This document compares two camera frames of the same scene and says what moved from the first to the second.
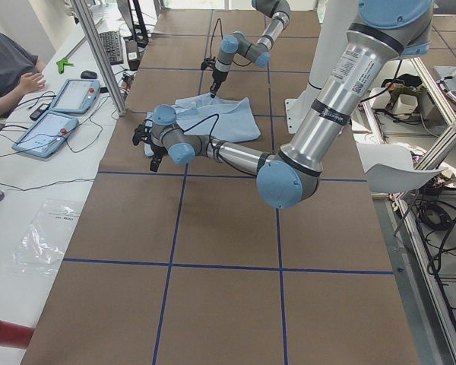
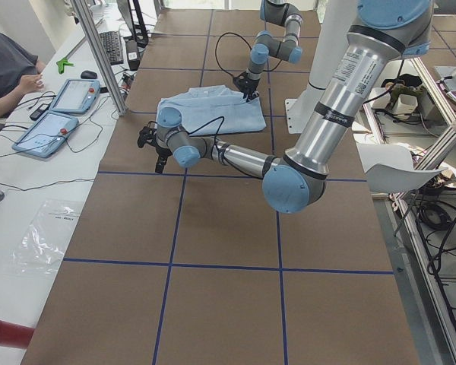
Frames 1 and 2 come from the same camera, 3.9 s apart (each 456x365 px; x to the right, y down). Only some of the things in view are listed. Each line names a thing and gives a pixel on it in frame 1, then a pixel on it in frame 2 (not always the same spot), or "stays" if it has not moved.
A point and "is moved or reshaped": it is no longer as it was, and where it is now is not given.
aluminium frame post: [101, 55] stays
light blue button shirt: [223, 119] is moved or reshaped
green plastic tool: [61, 64] stays
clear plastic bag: [42, 246] stays
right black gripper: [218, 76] to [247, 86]
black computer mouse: [88, 74] stays
